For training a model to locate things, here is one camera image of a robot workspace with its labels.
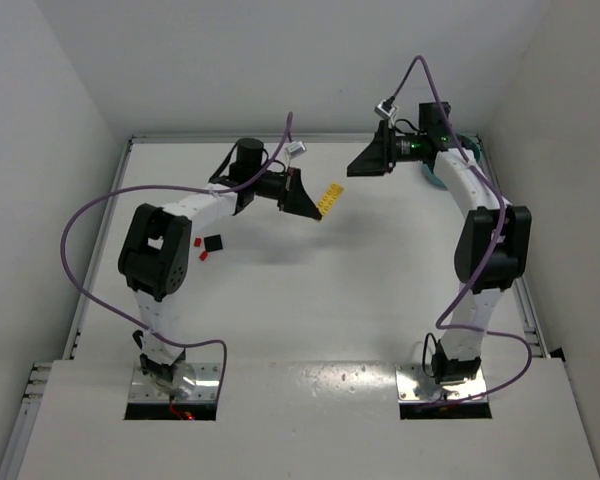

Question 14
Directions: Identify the yellow lego assembly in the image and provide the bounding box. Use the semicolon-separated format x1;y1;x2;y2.
316;183;344;217

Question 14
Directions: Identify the black square lego plate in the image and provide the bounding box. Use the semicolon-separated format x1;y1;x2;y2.
203;234;224;253

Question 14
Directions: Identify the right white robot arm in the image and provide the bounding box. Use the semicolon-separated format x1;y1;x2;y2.
346;99;532;384

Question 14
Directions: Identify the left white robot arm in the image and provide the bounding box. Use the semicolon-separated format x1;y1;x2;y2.
118;138;323;386

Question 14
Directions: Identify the teal divided round container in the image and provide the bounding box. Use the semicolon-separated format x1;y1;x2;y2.
421;135;482;190

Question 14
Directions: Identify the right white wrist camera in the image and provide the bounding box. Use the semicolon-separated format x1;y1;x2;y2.
374;97;398;121

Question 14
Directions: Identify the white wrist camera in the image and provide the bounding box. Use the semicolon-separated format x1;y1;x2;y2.
374;97;398;121
284;141;307;159

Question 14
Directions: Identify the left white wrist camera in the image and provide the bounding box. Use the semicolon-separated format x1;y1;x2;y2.
284;141;307;159

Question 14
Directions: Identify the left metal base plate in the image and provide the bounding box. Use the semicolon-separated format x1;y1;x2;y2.
128;362;222;404

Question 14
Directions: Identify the metal base plate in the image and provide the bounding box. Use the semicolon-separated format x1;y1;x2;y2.
128;362;222;404
395;363;489;404

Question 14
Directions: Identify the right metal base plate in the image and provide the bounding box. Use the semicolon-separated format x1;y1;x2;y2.
395;363;489;404

